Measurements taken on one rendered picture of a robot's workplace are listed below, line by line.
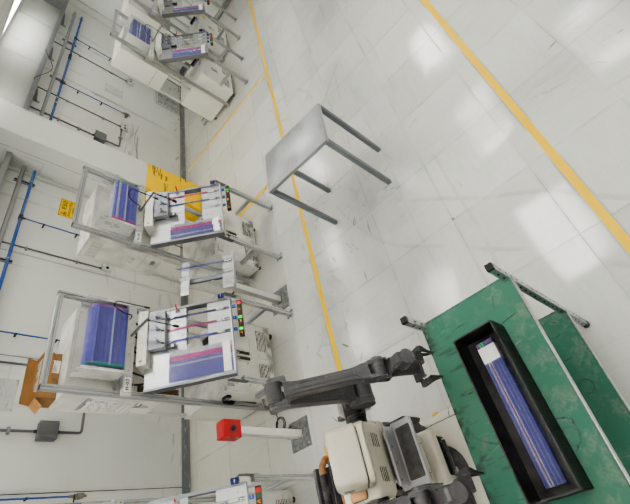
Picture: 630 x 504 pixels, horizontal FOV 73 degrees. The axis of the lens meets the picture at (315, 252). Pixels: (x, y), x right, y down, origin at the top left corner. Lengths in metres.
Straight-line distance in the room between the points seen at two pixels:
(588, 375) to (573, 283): 0.65
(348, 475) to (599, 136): 2.39
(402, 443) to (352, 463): 0.32
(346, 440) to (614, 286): 1.70
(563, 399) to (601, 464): 0.20
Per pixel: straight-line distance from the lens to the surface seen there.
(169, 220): 4.54
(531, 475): 1.76
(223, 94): 7.45
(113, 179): 4.78
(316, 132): 3.45
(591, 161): 3.05
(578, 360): 2.35
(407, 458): 1.90
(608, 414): 2.31
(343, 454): 1.67
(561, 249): 2.88
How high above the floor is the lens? 2.59
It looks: 38 degrees down
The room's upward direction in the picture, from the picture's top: 67 degrees counter-clockwise
